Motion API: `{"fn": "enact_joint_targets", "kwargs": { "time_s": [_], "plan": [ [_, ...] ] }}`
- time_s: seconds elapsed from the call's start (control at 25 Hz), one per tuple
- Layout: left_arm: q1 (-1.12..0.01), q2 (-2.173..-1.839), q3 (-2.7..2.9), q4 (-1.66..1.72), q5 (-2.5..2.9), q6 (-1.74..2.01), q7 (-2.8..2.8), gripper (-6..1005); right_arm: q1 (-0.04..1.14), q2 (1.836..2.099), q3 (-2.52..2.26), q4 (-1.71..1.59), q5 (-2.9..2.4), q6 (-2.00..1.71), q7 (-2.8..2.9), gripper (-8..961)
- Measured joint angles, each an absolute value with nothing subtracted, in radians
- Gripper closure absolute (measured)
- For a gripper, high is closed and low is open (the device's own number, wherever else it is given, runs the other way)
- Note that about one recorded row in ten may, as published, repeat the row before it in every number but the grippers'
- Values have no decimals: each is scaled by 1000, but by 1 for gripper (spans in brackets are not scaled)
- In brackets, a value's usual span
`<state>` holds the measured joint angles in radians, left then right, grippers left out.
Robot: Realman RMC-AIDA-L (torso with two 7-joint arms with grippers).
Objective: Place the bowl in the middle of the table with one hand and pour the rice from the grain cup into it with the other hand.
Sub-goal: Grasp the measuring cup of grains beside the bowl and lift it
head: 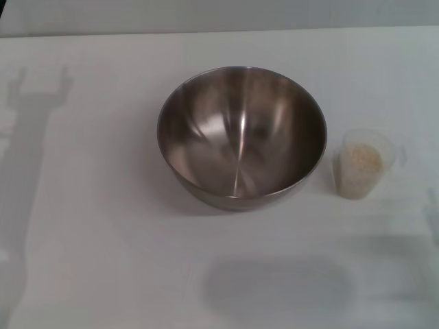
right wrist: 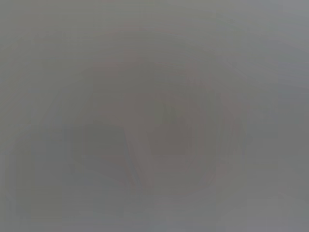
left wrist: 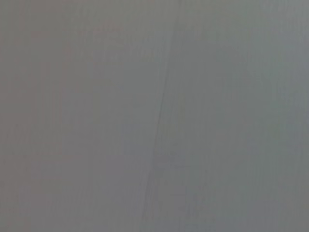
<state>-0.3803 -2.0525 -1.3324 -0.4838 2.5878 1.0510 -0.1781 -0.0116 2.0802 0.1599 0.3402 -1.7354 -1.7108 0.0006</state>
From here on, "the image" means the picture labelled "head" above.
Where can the stainless steel mixing bowl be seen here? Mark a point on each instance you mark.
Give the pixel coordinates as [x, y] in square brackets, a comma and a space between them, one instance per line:
[240, 144]

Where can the clear plastic measuring cup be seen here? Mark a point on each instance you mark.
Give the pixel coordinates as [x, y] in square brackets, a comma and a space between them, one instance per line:
[343, 185]

